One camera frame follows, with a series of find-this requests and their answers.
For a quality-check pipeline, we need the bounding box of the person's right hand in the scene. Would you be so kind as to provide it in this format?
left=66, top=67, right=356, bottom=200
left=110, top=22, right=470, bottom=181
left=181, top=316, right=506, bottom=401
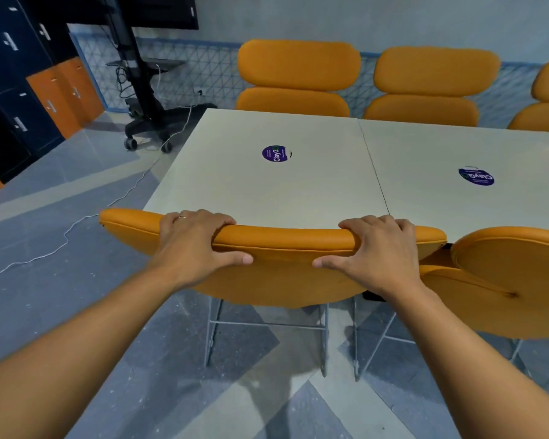
left=312, top=215, right=422, bottom=302

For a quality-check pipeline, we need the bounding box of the person's left hand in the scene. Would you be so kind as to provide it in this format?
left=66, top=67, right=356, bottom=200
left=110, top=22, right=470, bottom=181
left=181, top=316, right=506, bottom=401
left=149, top=209, right=254, bottom=291

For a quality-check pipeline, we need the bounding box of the orange chair with metal legs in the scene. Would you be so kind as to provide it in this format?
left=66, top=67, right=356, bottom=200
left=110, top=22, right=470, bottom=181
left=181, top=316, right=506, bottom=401
left=351, top=226, right=549, bottom=383
left=99, top=208, right=448, bottom=379

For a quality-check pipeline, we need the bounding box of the person's right forearm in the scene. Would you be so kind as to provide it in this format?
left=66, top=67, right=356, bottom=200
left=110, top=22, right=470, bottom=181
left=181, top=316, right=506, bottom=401
left=384, top=284, right=549, bottom=439

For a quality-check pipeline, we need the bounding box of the person's left forearm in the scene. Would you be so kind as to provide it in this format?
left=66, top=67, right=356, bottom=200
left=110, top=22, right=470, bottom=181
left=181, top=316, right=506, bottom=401
left=0, top=266, right=185, bottom=439

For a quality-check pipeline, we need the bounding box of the round purple sticker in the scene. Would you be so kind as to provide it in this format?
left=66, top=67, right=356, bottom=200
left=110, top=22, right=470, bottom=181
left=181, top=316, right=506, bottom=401
left=458, top=167, right=495, bottom=187
left=262, top=145, right=292, bottom=162

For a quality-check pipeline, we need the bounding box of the black wheeled monitor stand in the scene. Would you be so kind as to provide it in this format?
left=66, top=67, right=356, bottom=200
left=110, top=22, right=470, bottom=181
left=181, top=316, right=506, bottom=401
left=68, top=0, right=218, bottom=154

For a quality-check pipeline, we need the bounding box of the orange padded chair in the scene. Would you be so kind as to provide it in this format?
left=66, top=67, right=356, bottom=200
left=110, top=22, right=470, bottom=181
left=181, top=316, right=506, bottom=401
left=235, top=39, right=362, bottom=118
left=363, top=46, right=502, bottom=127
left=507, top=56, right=549, bottom=133

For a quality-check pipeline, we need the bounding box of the blue and orange locker cabinet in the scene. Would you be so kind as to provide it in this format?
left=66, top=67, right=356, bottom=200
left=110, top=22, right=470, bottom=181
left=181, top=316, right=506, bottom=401
left=0, top=0, right=106, bottom=202

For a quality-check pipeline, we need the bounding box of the black monitor screen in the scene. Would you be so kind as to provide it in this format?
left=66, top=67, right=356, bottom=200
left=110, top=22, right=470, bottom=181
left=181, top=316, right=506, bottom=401
left=114, top=0, right=200, bottom=31

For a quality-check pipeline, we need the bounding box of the white cable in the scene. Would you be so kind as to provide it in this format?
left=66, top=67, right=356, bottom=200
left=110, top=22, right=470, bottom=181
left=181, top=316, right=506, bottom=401
left=0, top=64, right=198, bottom=288

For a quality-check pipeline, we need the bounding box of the blue lattice wall panel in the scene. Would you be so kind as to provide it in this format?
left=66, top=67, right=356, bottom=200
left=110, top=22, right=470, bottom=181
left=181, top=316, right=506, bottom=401
left=69, top=31, right=549, bottom=129

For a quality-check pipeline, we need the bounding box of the black cable bundle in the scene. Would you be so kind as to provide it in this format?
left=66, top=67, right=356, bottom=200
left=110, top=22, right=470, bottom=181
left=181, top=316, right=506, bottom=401
left=115, top=64, right=137, bottom=102

